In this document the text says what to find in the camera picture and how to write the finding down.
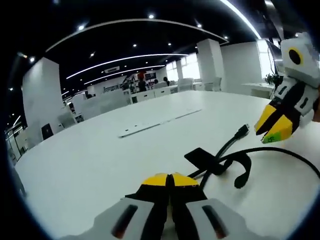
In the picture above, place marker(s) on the potted plant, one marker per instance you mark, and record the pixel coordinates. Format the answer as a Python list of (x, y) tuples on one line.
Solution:
[(272, 78)]

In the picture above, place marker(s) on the small black screen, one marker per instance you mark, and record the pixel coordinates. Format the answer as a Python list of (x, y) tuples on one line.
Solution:
[(47, 131)]

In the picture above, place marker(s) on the white office chair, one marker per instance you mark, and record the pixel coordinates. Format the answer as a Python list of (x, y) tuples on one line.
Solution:
[(217, 83)]

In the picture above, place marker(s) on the small black clip object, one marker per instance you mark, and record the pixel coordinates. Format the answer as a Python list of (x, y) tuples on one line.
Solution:
[(200, 156)]

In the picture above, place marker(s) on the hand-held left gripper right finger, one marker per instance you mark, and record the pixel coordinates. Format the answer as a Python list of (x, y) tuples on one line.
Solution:
[(185, 200)]

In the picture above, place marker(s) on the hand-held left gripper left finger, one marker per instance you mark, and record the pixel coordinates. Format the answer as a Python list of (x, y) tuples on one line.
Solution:
[(155, 200)]

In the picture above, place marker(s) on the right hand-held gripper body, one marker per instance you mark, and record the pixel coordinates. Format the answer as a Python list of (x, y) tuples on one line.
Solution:
[(307, 67)]

